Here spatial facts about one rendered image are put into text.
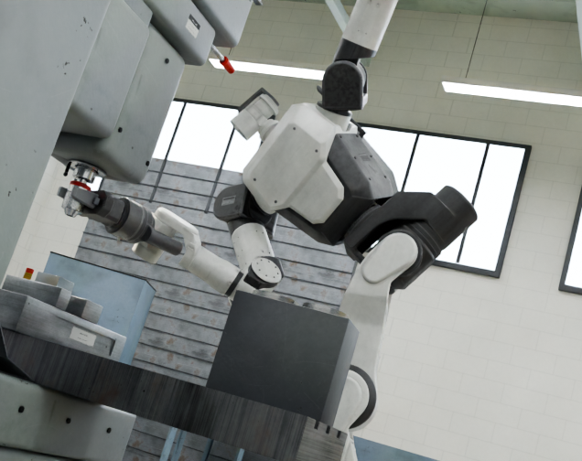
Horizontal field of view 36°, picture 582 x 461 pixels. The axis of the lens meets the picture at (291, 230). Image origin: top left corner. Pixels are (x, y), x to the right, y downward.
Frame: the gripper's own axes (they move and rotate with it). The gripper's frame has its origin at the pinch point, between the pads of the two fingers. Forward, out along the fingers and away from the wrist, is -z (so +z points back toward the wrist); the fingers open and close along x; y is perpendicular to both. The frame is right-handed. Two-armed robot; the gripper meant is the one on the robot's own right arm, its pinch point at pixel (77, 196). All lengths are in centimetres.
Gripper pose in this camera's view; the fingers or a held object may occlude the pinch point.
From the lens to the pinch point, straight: 194.8
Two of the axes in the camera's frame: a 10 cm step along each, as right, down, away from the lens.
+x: 7.1, 0.4, -7.1
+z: 6.5, 3.6, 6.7
